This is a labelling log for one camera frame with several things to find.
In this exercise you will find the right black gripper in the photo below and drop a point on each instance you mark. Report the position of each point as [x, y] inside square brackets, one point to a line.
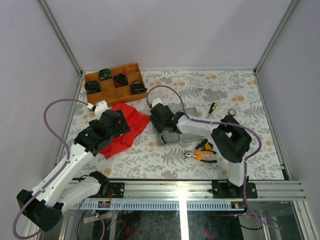
[156, 123]

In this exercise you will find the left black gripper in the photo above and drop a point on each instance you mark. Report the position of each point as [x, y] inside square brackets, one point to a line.
[122, 128]

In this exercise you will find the grey plastic tool case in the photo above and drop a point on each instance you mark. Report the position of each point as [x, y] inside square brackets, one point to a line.
[167, 138]

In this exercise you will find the black yellow screwdriver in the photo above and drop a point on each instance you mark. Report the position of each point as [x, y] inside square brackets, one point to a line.
[212, 108]

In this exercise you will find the black electrical tape roll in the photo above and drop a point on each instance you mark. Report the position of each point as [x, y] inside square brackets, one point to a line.
[232, 112]

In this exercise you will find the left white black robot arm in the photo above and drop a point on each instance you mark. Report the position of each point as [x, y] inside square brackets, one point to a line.
[45, 204]

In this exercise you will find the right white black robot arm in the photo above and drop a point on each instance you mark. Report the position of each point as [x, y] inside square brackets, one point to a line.
[232, 141]

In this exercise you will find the floral table mat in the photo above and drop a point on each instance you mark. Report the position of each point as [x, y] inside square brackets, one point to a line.
[237, 90]

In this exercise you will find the black hex key set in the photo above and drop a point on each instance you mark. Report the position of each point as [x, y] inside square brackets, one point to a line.
[204, 145]

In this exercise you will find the wooden compartment tray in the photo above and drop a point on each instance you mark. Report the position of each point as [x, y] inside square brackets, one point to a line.
[111, 92]

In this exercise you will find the orange handled pliers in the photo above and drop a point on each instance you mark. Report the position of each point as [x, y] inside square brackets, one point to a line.
[205, 156]

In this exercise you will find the aluminium mounting rail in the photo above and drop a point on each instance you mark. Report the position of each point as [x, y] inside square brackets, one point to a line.
[198, 190]

